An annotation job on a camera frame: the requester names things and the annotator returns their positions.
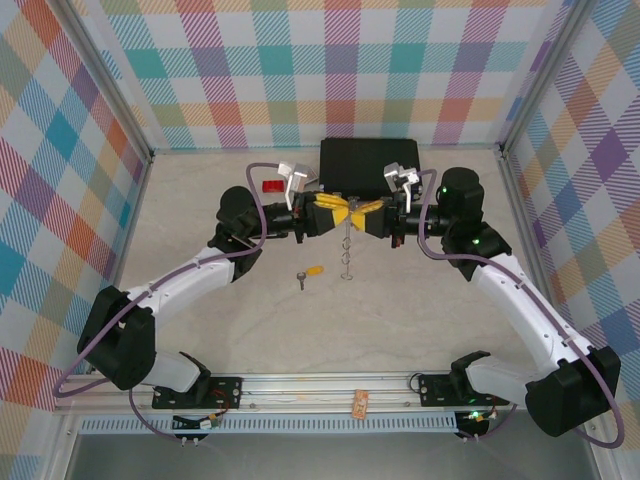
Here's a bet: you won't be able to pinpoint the black carrying case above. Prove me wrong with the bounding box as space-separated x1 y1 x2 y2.
319 138 425 201

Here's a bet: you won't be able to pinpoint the small orange printed card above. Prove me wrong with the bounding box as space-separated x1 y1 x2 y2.
351 389 372 420

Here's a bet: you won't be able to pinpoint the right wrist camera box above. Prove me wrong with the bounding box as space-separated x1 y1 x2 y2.
382 160 422 215

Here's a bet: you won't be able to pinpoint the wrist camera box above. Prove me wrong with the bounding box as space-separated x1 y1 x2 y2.
382 160 422 215
277 160 312 210

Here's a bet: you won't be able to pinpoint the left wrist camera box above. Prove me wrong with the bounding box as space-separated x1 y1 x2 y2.
277 160 312 210

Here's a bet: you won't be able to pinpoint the aluminium side rail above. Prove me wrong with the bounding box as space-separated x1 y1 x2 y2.
85 152 155 375
498 149 574 371

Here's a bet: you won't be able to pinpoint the thin aluminium wall rail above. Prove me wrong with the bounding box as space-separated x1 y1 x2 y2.
149 143 503 155

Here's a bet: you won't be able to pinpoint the aluminium corner post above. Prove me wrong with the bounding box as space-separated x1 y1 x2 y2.
498 0 597 157
58 0 154 165

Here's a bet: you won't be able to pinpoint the long aluminium base rail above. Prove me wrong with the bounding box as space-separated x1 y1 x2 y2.
53 370 603 415

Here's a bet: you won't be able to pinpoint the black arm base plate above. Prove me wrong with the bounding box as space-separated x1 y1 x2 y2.
151 375 244 411
417 372 512 407

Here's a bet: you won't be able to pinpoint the red black power wires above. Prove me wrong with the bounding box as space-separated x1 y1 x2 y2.
469 393 502 426
201 387 236 431

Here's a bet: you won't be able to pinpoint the slotted grey cable duct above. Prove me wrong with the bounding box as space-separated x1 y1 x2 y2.
79 412 459 435

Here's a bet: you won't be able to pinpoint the black round cable mount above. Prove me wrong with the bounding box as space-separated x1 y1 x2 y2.
453 418 492 444
171 413 212 447

